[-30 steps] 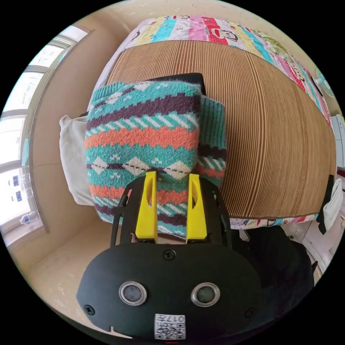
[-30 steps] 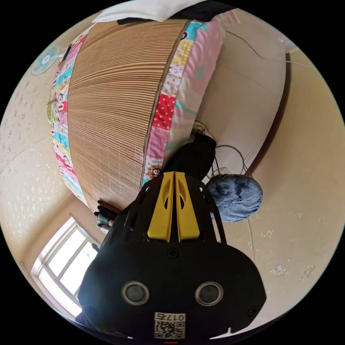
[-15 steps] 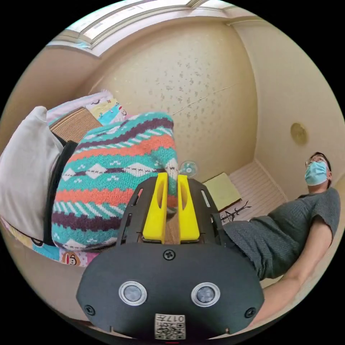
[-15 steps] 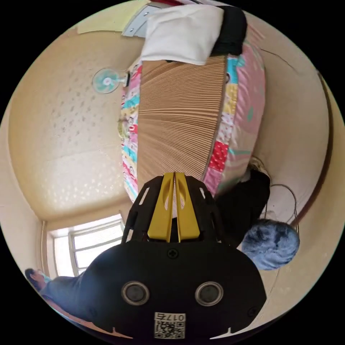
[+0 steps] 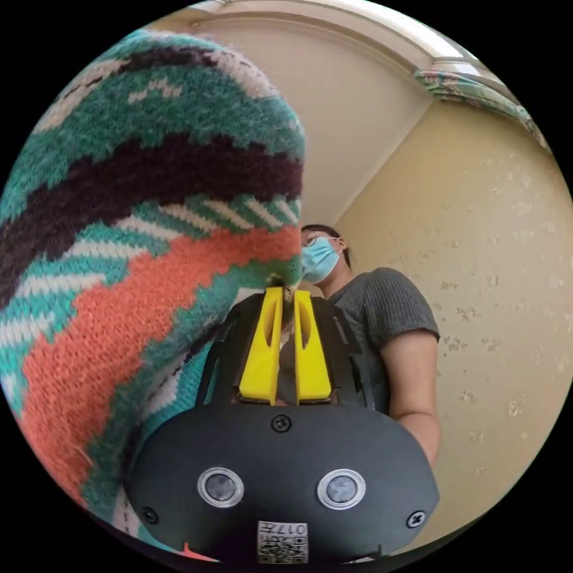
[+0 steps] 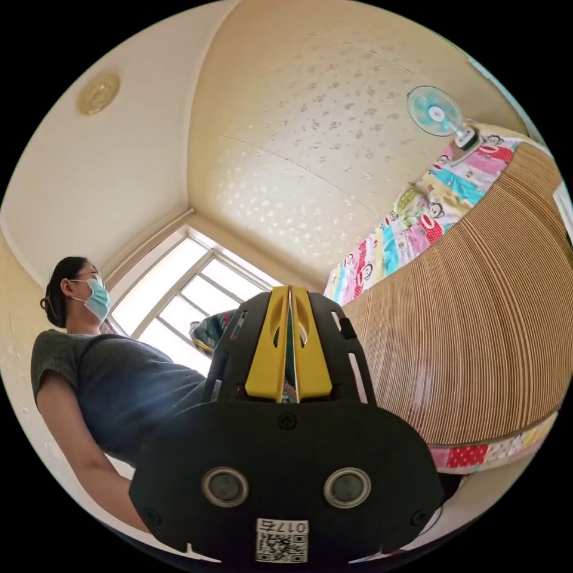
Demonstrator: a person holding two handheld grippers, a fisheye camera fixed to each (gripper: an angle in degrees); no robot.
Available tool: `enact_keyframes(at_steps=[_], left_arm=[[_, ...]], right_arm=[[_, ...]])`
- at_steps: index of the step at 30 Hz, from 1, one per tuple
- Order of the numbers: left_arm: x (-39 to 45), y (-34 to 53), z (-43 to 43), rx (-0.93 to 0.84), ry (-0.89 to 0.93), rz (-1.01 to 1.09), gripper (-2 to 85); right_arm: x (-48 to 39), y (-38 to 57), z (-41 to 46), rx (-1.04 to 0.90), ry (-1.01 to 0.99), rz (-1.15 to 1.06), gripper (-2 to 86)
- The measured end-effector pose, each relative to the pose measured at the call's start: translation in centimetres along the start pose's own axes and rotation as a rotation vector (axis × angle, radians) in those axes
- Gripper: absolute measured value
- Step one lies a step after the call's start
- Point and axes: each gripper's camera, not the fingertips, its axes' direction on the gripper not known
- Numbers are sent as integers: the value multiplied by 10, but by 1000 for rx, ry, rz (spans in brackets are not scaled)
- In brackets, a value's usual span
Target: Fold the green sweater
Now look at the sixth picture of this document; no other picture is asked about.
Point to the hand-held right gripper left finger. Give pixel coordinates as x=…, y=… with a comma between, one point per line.
x=267, y=349

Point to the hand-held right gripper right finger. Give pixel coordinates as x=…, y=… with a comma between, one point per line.
x=311, y=353

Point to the person's right forearm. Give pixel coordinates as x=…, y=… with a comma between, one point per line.
x=105, y=485

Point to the window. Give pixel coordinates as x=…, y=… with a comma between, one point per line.
x=192, y=291

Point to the person's body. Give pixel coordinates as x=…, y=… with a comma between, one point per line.
x=125, y=380

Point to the blue and white fan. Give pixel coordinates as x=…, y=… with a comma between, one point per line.
x=433, y=112

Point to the round golden ceiling lamp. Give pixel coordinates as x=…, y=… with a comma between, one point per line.
x=97, y=94

